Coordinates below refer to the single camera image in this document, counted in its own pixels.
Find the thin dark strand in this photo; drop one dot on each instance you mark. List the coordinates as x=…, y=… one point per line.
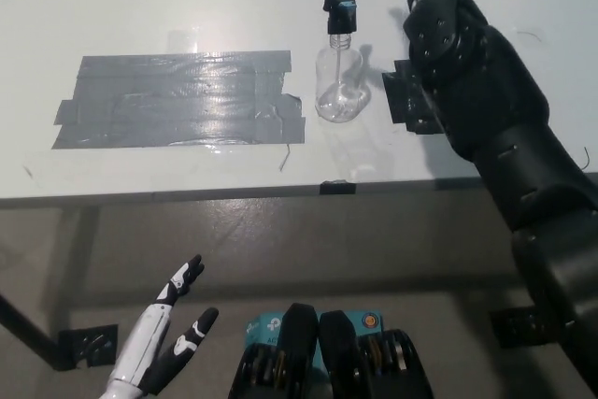
x=530, y=33
x=586, y=158

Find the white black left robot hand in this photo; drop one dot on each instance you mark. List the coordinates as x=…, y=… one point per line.
x=140, y=352

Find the grey duct tape patch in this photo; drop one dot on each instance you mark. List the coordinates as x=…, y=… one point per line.
x=177, y=100

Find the black trigger sprayer lid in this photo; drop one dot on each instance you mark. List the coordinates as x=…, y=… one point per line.
x=341, y=16

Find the small black tape strip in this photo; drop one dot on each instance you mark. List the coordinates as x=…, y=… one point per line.
x=337, y=188

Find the teal cardboard box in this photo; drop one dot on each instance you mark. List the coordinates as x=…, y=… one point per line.
x=261, y=324

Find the black robot body block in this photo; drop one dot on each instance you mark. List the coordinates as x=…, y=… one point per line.
x=299, y=333
x=341, y=347

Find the black table leg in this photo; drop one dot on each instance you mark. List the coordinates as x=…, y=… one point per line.
x=32, y=331

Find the clear plastic bottle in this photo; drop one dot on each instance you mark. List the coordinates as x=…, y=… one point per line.
x=338, y=95

